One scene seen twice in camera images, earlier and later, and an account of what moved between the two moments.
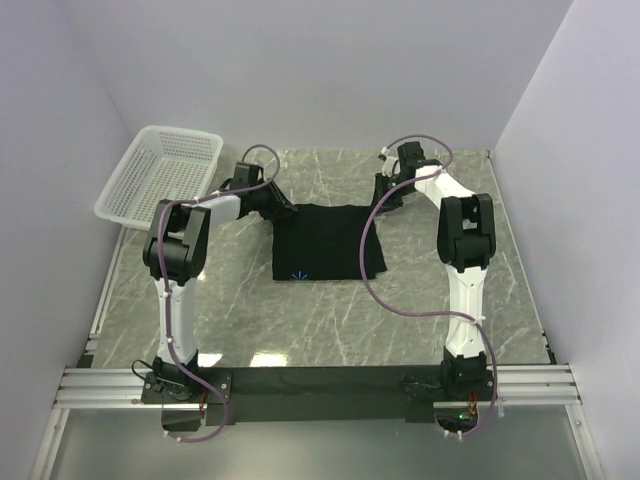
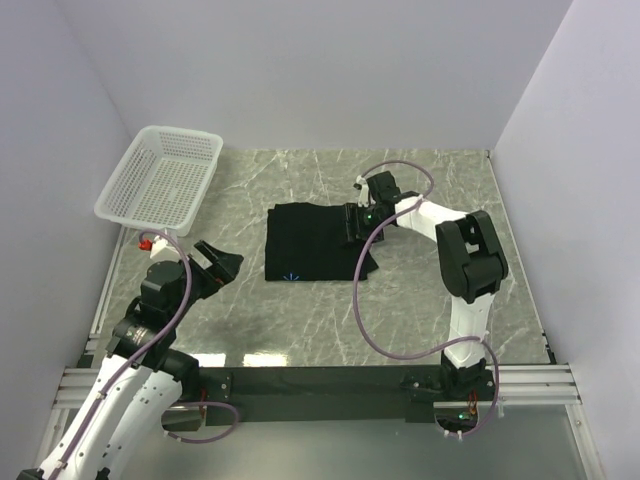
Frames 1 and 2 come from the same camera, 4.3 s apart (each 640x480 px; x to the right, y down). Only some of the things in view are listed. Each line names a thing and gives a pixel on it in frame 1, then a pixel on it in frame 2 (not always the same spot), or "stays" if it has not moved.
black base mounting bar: [318, 393] stays
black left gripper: [280, 202] to [225, 267]
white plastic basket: [171, 164] stays
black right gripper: [379, 181] to [353, 213]
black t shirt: [321, 242] stays
